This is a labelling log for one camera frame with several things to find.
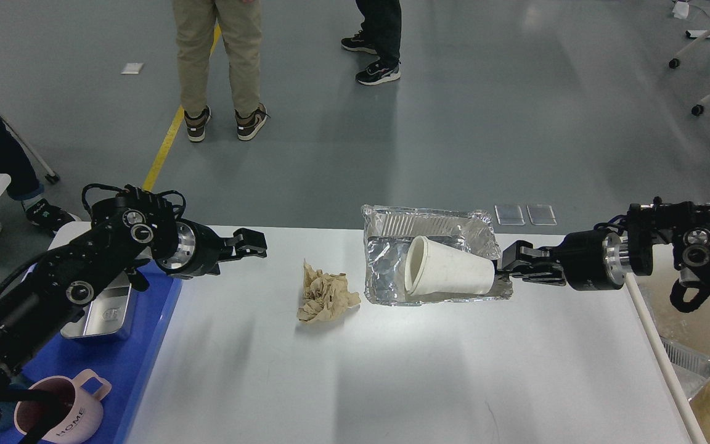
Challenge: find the brown paper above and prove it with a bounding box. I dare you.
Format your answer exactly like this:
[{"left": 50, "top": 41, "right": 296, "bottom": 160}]
[{"left": 296, "top": 262, "right": 361, "bottom": 323}]

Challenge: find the white paper cup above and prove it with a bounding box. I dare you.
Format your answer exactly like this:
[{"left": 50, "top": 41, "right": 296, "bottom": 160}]
[{"left": 404, "top": 236, "right": 496, "bottom": 296}]

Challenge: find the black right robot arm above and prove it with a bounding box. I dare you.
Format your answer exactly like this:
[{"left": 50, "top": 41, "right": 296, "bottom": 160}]
[{"left": 496, "top": 197, "right": 710, "bottom": 313}]

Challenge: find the left floor outlet plate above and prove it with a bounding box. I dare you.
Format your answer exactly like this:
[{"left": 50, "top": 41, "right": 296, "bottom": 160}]
[{"left": 495, "top": 204, "right": 525, "bottom": 226}]

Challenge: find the floor outlet plate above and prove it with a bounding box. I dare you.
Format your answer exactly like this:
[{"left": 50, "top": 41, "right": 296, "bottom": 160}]
[
  {"left": 495, "top": 204, "right": 525, "bottom": 226},
  {"left": 525, "top": 204, "right": 558, "bottom": 226}
]

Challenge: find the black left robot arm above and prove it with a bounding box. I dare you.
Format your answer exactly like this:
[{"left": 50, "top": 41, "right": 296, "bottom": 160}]
[{"left": 0, "top": 183, "right": 267, "bottom": 443}]

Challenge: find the aluminium foil tray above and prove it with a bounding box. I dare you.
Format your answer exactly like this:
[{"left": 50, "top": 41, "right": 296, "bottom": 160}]
[{"left": 361, "top": 205, "right": 513, "bottom": 306}]

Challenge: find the person in black trousers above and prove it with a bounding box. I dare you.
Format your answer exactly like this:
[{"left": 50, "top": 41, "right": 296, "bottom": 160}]
[{"left": 341, "top": 1, "right": 402, "bottom": 85}]

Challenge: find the person in beige trousers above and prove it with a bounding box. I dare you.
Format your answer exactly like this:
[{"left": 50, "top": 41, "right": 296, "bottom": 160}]
[{"left": 172, "top": 0, "right": 269, "bottom": 143}]

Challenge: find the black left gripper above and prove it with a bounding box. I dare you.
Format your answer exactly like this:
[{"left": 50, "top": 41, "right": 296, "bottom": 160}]
[{"left": 156, "top": 219, "right": 267, "bottom": 280}]

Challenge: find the foil tray inside bin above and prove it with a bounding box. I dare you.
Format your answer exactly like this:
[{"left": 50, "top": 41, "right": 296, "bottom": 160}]
[{"left": 660, "top": 337, "right": 710, "bottom": 401}]

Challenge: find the grey office chair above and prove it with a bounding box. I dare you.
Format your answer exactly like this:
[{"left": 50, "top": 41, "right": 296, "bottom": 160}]
[{"left": 0, "top": 114, "right": 60, "bottom": 194}]

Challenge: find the white plastic bin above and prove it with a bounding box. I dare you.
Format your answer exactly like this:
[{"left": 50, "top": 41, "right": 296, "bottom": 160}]
[{"left": 623, "top": 237, "right": 710, "bottom": 444}]

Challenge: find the blue plastic tray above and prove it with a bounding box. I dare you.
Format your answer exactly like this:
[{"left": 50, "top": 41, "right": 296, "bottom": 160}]
[{"left": 12, "top": 262, "right": 181, "bottom": 443}]

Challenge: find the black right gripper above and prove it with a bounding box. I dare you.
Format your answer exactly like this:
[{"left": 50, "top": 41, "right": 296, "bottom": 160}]
[{"left": 497, "top": 230, "right": 626, "bottom": 290}]

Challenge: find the pink mug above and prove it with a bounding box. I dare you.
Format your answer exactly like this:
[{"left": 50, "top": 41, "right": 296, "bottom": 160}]
[{"left": 12, "top": 369, "right": 112, "bottom": 443}]

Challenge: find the right floor outlet plate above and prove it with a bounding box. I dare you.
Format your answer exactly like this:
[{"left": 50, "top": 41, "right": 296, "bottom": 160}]
[{"left": 525, "top": 204, "right": 558, "bottom": 226}]

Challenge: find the stainless steel rectangular tray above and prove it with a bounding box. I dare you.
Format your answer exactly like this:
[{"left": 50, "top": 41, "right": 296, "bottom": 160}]
[{"left": 61, "top": 273, "right": 136, "bottom": 343}]

